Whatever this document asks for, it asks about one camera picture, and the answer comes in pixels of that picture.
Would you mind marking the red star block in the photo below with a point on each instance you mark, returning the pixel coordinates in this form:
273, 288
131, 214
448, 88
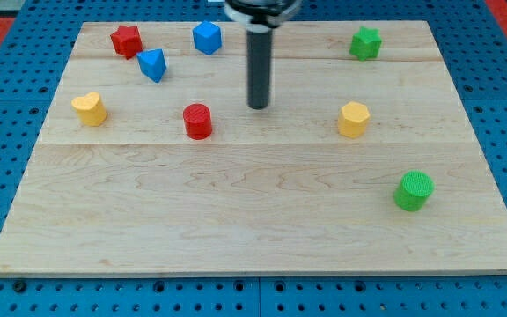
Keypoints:
127, 41

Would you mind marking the red cylinder block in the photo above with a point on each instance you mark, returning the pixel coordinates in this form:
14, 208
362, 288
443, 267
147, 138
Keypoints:
197, 120

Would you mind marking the light wooden board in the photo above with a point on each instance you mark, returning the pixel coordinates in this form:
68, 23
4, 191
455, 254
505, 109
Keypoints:
271, 192

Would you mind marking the blue triangle block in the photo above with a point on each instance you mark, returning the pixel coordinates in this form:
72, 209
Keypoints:
152, 64

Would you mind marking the blue cube block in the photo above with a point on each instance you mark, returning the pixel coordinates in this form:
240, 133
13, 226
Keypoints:
207, 37

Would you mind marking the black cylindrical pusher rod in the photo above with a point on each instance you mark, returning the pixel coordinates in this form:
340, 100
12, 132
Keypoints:
258, 59

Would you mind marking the yellow heart block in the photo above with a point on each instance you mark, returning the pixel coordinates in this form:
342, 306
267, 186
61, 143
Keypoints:
90, 109

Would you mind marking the yellow hexagon block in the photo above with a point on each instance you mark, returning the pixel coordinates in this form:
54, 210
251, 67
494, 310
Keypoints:
353, 119

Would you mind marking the green cylinder block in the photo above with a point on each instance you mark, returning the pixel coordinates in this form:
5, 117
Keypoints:
413, 191

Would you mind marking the green star block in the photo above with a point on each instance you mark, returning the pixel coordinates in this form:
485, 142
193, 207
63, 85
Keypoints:
366, 43

